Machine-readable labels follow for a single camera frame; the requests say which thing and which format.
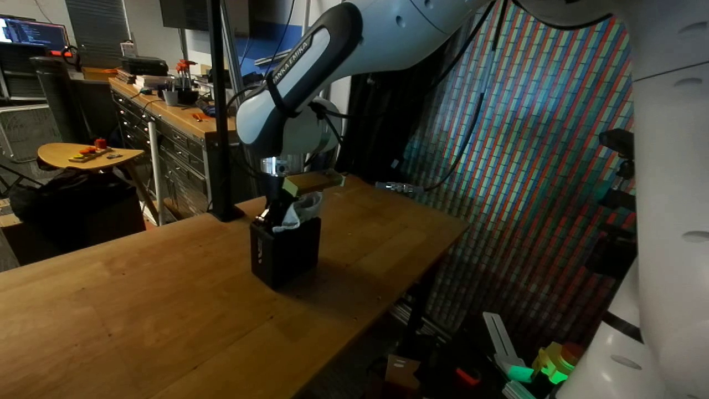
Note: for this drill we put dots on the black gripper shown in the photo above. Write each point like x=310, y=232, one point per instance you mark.
x=279, y=207

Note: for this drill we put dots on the light grey cloth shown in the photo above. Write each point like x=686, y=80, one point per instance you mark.
x=304, y=211

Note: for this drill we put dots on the black perforated box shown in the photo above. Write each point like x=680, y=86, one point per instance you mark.
x=283, y=255

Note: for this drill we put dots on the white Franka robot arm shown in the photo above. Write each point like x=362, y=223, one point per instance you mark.
x=412, y=30

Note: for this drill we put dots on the black vertical stand pole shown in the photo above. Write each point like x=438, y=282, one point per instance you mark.
x=221, y=111

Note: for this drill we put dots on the round wooden stool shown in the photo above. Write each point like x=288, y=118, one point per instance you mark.
x=88, y=156

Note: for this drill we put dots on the red tool on stool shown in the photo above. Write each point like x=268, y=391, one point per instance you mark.
x=88, y=149

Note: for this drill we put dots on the black bag under stool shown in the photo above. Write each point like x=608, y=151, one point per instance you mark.
x=78, y=211

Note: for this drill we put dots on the shimmering mesh screen panel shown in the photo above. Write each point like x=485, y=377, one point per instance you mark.
x=516, y=184

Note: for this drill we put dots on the small red plastic piece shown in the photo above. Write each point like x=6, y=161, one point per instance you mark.
x=465, y=377

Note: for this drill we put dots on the white plastic strip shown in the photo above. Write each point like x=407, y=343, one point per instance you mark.
x=501, y=338

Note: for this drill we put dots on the green plastic block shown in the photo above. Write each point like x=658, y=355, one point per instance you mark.
x=520, y=373

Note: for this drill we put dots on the lit blue screen monitor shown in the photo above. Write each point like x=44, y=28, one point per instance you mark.
x=30, y=35

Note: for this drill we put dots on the yellow plastic block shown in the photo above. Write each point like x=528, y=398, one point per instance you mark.
x=551, y=362

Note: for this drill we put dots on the olive wrist camera block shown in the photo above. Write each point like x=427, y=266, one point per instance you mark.
x=313, y=182

